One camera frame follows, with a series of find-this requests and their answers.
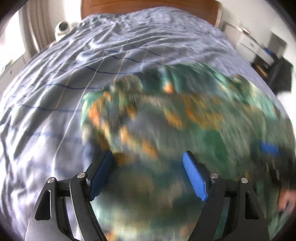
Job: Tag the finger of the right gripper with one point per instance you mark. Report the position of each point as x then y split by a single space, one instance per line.
269 149

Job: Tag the person's right hand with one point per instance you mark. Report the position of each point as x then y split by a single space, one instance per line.
286 200

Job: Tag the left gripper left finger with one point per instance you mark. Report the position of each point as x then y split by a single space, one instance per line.
65 204

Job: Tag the white security camera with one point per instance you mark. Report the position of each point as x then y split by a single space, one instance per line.
63 28

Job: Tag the beige curtain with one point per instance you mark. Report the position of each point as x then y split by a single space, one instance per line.
35 26

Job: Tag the green floral garment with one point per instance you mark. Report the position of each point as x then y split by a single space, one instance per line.
149 119

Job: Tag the white desk with drawers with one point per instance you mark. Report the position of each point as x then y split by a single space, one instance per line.
249 49

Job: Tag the wooden headboard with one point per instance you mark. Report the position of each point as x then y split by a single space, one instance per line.
208 10

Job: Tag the blue plaid bed sheet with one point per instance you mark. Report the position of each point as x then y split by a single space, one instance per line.
40 109

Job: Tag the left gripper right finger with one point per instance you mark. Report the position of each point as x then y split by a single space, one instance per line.
231 209

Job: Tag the black chair with jacket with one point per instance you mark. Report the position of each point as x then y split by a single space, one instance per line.
278 76

